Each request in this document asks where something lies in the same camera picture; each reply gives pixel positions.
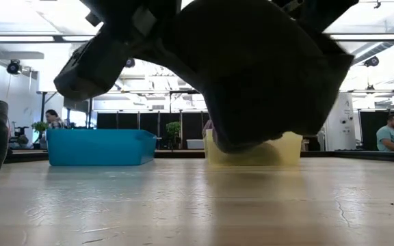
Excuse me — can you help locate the yellow plastic bin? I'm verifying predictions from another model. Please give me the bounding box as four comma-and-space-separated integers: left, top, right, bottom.
203, 128, 303, 167

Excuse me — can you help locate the dark grey cap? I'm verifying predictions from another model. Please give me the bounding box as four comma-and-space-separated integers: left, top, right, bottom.
138, 0, 355, 154

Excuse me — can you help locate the teal plastic bin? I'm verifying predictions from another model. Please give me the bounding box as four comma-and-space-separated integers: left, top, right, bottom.
45, 128, 157, 167

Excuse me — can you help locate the white pillar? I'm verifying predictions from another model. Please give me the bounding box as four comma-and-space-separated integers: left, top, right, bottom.
325, 92, 357, 152

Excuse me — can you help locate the white storage box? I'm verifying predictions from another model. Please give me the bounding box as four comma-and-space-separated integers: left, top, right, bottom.
186, 139, 205, 150

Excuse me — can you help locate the black partition panel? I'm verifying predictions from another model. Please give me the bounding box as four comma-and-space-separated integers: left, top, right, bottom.
359, 111, 394, 151

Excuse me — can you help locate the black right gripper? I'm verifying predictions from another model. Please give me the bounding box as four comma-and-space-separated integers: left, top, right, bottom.
272, 0, 359, 33

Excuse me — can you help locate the person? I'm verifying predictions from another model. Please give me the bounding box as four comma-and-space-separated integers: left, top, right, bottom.
376, 114, 394, 152
44, 109, 65, 130

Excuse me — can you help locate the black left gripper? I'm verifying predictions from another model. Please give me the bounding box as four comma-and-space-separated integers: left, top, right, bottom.
53, 29, 131, 102

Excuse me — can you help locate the green background potted plant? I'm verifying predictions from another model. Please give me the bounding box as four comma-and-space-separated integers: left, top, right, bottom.
31, 121, 49, 150

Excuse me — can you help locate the green background tree plant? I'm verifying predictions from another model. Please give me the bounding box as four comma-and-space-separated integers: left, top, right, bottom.
166, 121, 181, 150

